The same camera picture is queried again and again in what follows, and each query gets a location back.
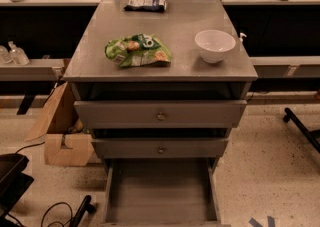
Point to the blue white snack bag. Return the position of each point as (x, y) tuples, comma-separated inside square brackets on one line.
[(146, 5)]

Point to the white bowl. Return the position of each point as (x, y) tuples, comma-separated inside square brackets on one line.
[(214, 45)]

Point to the grey bottom drawer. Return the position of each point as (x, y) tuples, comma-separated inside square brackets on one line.
[(161, 193)]

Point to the black caster leg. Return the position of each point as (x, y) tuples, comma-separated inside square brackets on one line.
[(85, 207)]

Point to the green chip bag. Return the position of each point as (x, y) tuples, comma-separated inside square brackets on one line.
[(137, 50)]

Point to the black bar foot right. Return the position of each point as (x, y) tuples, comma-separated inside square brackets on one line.
[(312, 136)]

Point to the grey drawer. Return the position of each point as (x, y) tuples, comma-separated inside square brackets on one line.
[(160, 114), (160, 148), (161, 193)]

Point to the clear sanitizer bottle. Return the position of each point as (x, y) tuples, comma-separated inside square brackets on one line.
[(17, 54)]

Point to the grey middle drawer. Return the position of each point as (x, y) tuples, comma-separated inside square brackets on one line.
[(160, 148)]

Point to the brown cardboard box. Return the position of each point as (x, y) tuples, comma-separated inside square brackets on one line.
[(57, 126)]

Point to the black chair base left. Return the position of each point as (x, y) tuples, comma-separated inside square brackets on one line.
[(13, 184)]

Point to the grey top drawer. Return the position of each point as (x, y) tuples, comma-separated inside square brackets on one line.
[(160, 114)]

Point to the blue floor tape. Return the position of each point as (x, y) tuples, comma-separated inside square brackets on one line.
[(269, 221)]

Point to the grey drawer cabinet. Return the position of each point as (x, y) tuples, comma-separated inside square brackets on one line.
[(93, 77)]

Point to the white pump bottle top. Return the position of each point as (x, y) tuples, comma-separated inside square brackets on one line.
[(242, 36)]

